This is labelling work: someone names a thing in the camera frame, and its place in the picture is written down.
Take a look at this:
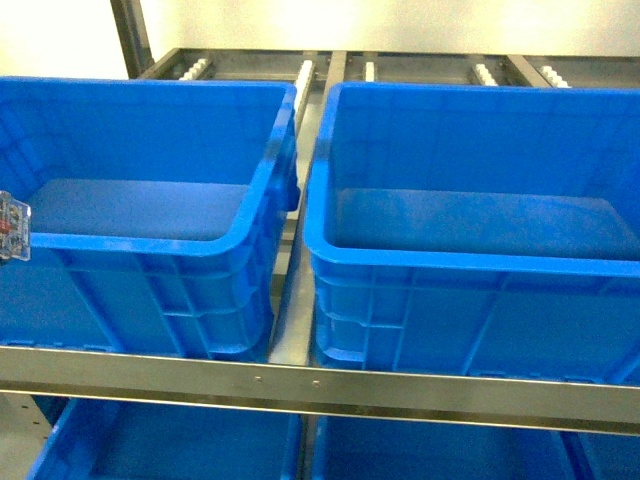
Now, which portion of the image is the metal rack shelf frame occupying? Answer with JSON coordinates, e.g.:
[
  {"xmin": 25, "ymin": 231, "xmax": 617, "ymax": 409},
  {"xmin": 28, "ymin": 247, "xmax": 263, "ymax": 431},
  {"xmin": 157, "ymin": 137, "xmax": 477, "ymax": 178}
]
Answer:
[{"xmin": 1, "ymin": 1, "xmax": 639, "ymax": 436}]

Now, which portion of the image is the blue storage bin left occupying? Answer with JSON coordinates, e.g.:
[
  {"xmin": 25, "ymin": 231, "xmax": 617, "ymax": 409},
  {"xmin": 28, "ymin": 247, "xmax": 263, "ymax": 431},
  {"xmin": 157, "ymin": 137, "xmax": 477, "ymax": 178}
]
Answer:
[{"xmin": 1, "ymin": 77, "xmax": 300, "ymax": 362}]

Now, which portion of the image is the blue storage bin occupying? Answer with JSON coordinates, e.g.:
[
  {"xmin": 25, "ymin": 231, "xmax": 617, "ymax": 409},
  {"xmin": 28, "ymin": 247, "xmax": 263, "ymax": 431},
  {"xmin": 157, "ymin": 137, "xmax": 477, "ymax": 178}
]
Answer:
[
  {"xmin": 304, "ymin": 82, "xmax": 639, "ymax": 386},
  {"xmin": 1, "ymin": 77, "xmax": 300, "ymax": 362}
]

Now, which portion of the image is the red mushroom push button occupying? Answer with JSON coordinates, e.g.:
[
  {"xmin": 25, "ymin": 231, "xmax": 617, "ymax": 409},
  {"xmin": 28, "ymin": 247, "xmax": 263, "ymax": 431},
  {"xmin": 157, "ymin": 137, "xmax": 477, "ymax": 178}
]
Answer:
[{"xmin": 0, "ymin": 190, "xmax": 32, "ymax": 266}]

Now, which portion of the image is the blue storage bin right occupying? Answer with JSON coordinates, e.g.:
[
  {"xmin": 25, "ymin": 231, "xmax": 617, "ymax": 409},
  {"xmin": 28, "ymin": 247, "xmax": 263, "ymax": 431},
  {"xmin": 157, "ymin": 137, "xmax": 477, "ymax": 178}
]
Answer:
[{"xmin": 304, "ymin": 82, "xmax": 639, "ymax": 386}]

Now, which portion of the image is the blue lower bin right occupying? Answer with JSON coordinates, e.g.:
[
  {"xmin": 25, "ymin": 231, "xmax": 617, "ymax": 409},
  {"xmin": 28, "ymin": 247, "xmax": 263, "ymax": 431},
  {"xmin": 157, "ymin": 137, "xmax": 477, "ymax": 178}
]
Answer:
[{"xmin": 312, "ymin": 417, "xmax": 639, "ymax": 479}]

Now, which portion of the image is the blue lower bin left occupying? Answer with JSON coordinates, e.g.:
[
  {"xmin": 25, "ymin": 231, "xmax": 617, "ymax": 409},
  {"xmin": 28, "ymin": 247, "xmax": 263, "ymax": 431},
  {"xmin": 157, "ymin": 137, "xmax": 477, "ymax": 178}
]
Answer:
[{"xmin": 27, "ymin": 399, "xmax": 302, "ymax": 479}]

